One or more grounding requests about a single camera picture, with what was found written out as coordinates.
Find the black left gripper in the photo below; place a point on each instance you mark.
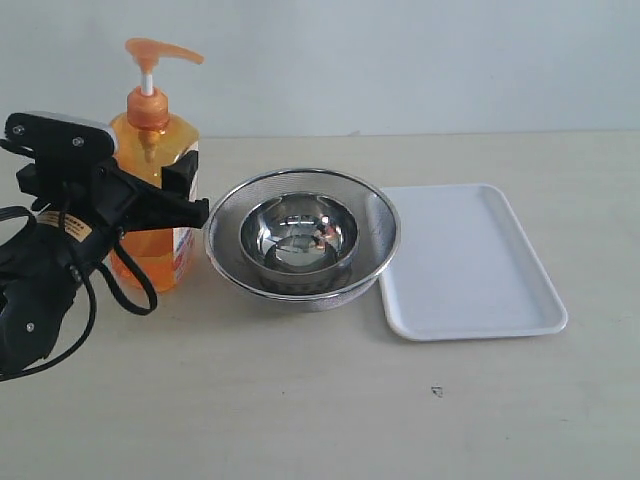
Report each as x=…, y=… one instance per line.
x=90, y=205

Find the orange pump soap bottle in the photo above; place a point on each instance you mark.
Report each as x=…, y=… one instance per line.
x=160, y=150

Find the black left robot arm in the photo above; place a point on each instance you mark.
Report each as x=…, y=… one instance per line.
x=48, y=303

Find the small stainless steel bowl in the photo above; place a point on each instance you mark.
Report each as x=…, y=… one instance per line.
x=299, y=233

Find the stainless steel mesh colander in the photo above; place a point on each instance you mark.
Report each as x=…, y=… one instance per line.
x=380, y=237

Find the white plastic tray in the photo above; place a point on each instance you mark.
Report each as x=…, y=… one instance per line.
x=465, y=269

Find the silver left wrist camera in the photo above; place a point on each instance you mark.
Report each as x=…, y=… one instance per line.
x=41, y=134

